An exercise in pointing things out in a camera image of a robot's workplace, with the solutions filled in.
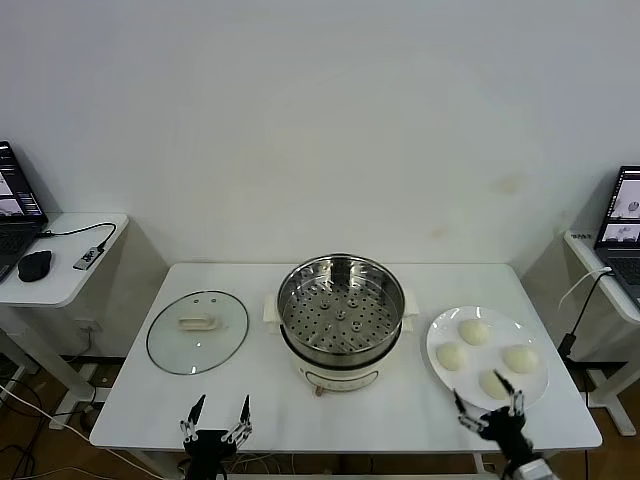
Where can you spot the small printed label sticker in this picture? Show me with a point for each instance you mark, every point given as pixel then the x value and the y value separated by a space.
pixel 581 235

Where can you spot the grey usb hub dongle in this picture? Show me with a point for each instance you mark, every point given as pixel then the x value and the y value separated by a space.
pixel 89 258

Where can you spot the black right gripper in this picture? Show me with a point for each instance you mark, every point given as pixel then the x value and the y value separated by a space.
pixel 505 427

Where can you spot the black computer mouse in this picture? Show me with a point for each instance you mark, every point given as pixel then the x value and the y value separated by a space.
pixel 34 265

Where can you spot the perforated steel steamer basket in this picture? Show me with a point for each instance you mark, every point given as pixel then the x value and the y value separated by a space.
pixel 345 325

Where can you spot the white side table with mouse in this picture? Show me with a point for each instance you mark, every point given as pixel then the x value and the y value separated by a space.
pixel 60 285

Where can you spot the white wall socket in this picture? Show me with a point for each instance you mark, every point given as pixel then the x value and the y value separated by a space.
pixel 92 328

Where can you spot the cream electric cooker base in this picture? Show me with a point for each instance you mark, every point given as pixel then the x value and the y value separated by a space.
pixel 340 372

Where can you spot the black laptop with mouse beside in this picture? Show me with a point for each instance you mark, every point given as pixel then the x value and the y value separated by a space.
pixel 15 235

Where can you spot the large white round plate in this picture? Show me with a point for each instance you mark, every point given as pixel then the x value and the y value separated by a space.
pixel 520 330

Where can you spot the dark grey laptop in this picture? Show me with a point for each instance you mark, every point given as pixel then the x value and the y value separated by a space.
pixel 620 260

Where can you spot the white steamed baozi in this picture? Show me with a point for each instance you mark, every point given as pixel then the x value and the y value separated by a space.
pixel 520 358
pixel 474 332
pixel 452 356
pixel 492 387

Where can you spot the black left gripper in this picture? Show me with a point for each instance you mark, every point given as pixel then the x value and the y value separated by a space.
pixel 210 441

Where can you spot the round glass pot lid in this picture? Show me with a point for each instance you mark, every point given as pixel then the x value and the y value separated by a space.
pixel 170 345

